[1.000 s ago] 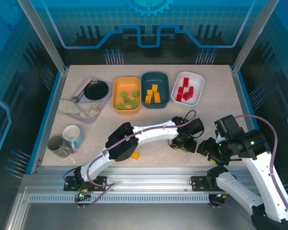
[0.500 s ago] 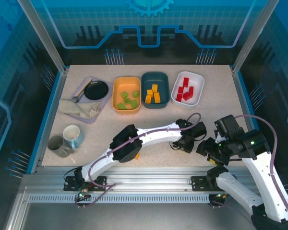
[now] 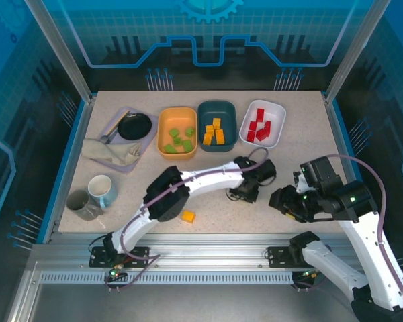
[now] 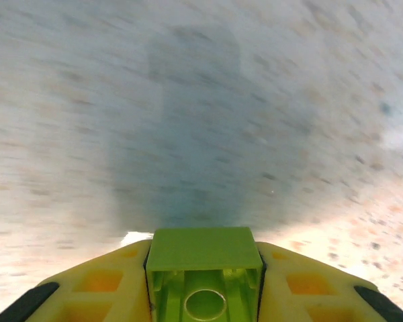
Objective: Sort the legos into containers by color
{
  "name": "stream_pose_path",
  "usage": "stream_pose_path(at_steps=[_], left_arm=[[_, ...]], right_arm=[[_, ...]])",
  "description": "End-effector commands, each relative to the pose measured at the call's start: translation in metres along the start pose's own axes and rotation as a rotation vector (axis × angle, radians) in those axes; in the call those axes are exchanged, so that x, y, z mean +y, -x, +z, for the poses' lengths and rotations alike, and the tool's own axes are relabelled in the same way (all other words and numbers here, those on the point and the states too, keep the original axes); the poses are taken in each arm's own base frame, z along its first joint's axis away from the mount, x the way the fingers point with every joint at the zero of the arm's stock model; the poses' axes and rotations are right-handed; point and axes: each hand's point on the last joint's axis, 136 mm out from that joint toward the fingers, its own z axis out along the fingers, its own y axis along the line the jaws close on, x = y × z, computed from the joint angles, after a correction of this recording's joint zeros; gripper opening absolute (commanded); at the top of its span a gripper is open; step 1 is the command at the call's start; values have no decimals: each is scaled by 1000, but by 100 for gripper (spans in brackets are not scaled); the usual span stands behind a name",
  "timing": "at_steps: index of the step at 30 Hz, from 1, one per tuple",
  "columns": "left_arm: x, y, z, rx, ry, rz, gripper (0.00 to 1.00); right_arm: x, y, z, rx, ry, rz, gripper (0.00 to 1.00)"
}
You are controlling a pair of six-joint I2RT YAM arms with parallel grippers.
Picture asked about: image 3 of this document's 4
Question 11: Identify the blue table edge trim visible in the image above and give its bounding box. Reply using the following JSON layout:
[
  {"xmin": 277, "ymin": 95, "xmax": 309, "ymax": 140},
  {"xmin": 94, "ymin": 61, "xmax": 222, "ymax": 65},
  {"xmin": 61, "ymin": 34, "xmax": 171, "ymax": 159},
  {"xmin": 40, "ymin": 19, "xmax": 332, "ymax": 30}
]
[
  {"xmin": 36, "ymin": 99, "xmax": 88, "ymax": 244},
  {"xmin": 330, "ymin": 99, "xmax": 363, "ymax": 182}
]

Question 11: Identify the white plastic container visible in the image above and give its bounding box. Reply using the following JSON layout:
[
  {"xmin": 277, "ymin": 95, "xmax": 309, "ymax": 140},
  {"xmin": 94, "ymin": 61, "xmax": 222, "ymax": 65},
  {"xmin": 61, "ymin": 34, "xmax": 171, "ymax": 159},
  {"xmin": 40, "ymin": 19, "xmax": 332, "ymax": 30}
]
[{"xmin": 238, "ymin": 99, "xmax": 287, "ymax": 150}]

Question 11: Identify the small LED controller board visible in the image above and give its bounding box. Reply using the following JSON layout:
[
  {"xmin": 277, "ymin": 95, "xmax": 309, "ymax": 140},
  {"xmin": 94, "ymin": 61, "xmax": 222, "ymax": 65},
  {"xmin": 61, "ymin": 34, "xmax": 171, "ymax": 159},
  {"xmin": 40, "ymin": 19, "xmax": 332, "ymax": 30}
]
[
  {"xmin": 294, "ymin": 268, "xmax": 323, "ymax": 284},
  {"xmin": 103, "ymin": 266, "xmax": 128, "ymax": 282}
]

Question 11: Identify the dark teal plastic container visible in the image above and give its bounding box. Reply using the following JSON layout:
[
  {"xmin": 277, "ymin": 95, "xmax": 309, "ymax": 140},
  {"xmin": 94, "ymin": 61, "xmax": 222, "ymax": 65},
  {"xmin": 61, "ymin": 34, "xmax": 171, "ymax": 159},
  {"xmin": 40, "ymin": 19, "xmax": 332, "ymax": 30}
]
[{"xmin": 197, "ymin": 100, "xmax": 238, "ymax": 154}]

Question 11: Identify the yellow plastic container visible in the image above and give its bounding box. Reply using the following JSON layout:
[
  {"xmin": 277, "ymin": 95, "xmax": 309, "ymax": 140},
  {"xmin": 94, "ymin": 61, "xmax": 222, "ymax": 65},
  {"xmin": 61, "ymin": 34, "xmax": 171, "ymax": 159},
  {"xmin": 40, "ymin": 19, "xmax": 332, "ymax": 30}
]
[{"xmin": 156, "ymin": 106, "xmax": 198, "ymax": 160}]

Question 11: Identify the lavender plastic tray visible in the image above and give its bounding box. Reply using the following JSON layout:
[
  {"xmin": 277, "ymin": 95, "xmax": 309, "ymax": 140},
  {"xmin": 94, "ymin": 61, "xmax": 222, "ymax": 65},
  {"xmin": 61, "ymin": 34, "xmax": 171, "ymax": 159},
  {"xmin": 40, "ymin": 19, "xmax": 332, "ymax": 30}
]
[{"xmin": 99, "ymin": 106, "xmax": 159, "ymax": 174}]

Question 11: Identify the small black pan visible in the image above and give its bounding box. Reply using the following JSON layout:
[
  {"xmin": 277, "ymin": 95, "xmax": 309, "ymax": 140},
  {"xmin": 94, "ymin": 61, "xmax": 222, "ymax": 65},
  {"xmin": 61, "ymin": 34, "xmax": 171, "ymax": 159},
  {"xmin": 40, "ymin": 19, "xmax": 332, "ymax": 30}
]
[{"xmin": 117, "ymin": 113, "xmax": 153, "ymax": 141}]

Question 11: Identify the light blue mug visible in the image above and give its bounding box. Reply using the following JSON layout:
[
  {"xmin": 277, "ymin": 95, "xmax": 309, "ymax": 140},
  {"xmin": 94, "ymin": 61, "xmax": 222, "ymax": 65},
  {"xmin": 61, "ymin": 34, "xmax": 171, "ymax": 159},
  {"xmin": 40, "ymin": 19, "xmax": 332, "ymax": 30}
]
[{"xmin": 87, "ymin": 174, "xmax": 118, "ymax": 211}]

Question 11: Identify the tan wooden stick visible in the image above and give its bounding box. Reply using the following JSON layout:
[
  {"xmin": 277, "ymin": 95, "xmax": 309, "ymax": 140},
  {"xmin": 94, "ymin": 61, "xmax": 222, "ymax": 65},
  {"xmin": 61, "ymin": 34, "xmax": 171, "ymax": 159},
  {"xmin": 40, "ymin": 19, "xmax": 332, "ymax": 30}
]
[{"xmin": 102, "ymin": 109, "xmax": 128, "ymax": 136}]

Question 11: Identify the beige cloth napkin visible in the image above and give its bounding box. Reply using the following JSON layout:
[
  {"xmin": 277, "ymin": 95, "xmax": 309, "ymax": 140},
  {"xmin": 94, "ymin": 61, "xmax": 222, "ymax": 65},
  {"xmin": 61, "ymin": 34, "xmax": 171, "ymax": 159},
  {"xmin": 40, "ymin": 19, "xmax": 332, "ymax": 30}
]
[{"xmin": 81, "ymin": 138, "xmax": 144, "ymax": 166}]

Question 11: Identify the grey spoon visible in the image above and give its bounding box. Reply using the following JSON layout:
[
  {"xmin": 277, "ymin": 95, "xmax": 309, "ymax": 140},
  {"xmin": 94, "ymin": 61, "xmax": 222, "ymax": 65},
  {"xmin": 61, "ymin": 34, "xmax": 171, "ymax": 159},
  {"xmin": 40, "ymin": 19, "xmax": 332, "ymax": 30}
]
[{"xmin": 99, "ymin": 129, "xmax": 119, "ymax": 144}]

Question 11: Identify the grey mug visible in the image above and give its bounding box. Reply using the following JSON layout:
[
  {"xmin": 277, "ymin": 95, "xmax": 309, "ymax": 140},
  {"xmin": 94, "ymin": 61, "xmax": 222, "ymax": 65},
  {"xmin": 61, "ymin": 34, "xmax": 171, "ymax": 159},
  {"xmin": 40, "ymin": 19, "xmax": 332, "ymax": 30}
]
[{"xmin": 66, "ymin": 189, "xmax": 105, "ymax": 221}]

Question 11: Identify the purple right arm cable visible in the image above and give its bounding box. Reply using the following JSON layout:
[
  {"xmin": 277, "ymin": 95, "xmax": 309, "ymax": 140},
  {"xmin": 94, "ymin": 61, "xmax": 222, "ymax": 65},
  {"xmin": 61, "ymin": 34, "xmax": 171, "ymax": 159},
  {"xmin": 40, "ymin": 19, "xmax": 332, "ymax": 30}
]
[{"xmin": 294, "ymin": 154, "xmax": 403, "ymax": 303}]

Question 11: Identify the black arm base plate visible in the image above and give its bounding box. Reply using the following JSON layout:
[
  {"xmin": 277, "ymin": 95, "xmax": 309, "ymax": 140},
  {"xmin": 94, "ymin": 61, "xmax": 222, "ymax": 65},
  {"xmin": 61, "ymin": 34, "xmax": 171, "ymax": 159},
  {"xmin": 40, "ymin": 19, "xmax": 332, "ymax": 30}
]
[
  {"xmin": 267, "ymin": 246, "xmax": 326, "ymax": 268},
  {"xmin": 89, "ymin": 246, "xmax": 150, "ymax": 268}
]

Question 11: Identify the aluminium extrusion rail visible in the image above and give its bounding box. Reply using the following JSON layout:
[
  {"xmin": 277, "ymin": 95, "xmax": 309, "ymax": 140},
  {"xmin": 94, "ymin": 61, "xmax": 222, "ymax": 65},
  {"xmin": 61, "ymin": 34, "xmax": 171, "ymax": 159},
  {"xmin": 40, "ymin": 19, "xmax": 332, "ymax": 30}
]
[{"xmin": 30, "ymin": 233, "xmax": 389, "ymax": 269}]

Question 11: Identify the grey slotted cable duct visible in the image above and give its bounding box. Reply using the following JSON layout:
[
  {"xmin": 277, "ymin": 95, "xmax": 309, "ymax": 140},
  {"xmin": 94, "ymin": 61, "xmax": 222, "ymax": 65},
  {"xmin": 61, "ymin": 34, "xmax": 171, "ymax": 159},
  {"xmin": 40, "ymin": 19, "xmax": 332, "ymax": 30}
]
[{"xmin": 40, "ymin": 272, "xmax": 295, "ymax": 286}]

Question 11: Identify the aluminium frame post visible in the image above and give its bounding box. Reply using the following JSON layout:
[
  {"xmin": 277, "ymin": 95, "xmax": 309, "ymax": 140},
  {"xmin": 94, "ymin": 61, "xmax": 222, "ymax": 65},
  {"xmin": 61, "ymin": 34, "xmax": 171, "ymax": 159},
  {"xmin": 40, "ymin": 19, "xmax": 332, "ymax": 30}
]
[
  {"xmin": 324, "ymin": 0, "xmax": 392, "ymax": 103},
  {"xmin": 23, "ymin": 0, "xmax": 97, "ymax": 103}
]

